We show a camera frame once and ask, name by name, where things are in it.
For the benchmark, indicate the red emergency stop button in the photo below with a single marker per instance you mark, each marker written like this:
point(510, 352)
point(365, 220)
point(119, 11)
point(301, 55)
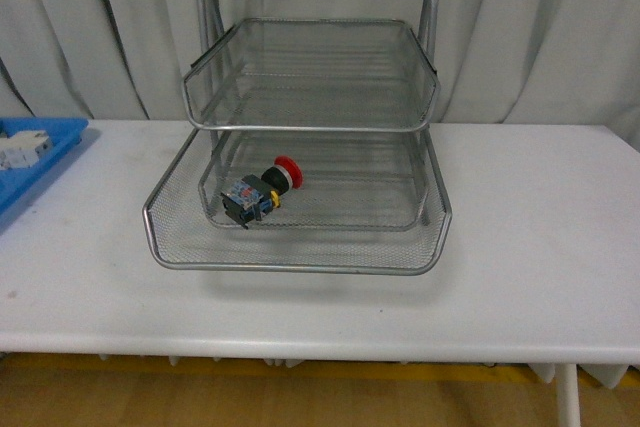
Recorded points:
point(251, 198)

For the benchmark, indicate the silver mesh tiered rack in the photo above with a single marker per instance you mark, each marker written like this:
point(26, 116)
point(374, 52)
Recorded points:
point(350, 101)

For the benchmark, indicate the white curtain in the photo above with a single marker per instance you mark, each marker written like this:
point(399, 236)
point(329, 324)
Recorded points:
point(500, 61)

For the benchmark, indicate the blue plastic tray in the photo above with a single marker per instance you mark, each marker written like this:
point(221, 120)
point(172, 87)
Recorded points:
point(65, 134)

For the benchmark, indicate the white circuit breaker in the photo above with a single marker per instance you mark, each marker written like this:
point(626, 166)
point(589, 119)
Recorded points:
point(24, 149)

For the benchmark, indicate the white table leg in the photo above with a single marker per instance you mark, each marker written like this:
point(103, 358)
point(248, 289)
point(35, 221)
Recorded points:
point(567, 393)

